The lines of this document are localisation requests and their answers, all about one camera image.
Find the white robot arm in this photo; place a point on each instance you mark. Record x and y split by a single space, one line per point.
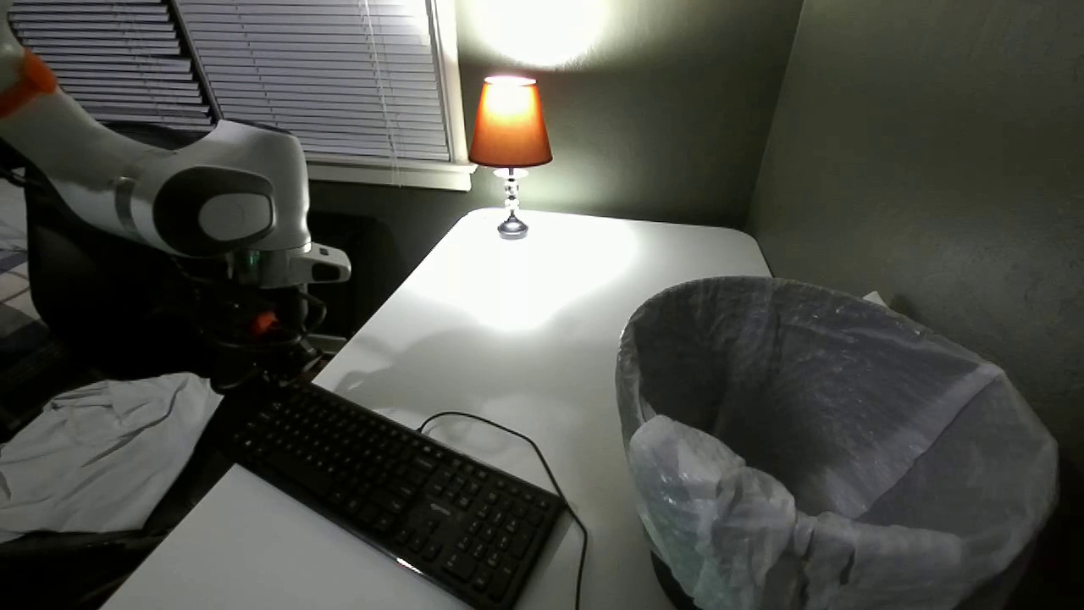
229 211

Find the orange shade table lamp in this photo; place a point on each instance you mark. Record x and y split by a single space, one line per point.
510 136

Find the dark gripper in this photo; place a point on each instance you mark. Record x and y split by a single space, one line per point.
257 332

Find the white window blinds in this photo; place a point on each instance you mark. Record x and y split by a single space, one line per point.
355 79

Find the black computer keyboard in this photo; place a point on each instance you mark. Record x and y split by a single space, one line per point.
440 512

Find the trash bin with plastic liner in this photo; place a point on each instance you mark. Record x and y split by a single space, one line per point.
802 447

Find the white cloth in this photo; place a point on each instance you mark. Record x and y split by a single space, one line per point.
102 456

